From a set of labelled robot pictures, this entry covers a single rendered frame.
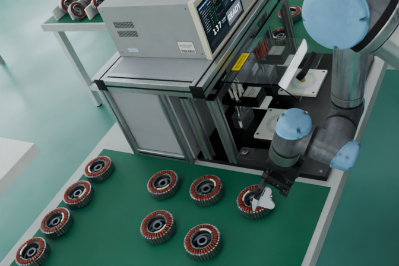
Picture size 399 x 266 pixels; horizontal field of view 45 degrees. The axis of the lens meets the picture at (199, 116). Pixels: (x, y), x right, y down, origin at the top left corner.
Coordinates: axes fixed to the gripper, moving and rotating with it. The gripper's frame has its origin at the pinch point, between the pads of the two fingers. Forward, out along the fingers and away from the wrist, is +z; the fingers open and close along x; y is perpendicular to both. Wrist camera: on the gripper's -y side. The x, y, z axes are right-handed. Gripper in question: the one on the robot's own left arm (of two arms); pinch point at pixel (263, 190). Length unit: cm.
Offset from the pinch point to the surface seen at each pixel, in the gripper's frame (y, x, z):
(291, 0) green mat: -41, 124, 34
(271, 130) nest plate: -10.0, 31.7, 15.7
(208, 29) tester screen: -38, 30, -19
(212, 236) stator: -7.2, -14.1, 13.4
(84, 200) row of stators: -56, -18, 37
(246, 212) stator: -2.2, -2.6, 12.0
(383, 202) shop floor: 41, 70, 79
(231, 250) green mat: -0.3, -14.8, 14.2
